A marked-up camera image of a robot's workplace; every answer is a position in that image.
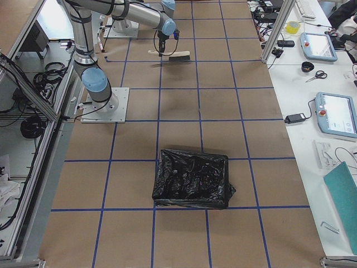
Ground white keyboard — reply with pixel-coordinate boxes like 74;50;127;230
295;0;316;21

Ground small black bowl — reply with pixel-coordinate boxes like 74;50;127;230
301;61;315;73

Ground black power brick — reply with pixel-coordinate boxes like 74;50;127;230
284;113;307;124

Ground black handled scissors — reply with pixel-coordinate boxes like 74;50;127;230
306;70;328;83

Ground teach pendant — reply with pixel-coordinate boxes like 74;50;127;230
315;92;356;138
300;32;338;62

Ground teal folder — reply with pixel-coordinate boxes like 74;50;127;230
324;162;356;255

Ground right bin black bag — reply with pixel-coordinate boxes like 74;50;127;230
152;149;236;209

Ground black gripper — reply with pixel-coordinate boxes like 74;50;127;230
157;31;167;53

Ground aluminium frame post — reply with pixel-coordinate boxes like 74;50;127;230
261;0;295;63

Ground far teach pendant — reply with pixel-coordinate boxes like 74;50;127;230
300;32;338;62

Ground yellow tape roll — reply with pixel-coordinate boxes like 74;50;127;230
285;21;301;35

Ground white hand brush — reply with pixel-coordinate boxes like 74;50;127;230
148;50;190;61

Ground metal allen key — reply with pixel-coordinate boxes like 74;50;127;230
320;221;340;234

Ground near teach pendant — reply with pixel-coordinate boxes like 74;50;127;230
315;92;356;138

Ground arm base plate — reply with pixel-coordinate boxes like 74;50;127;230
80;87;129;123
103;17;139;39

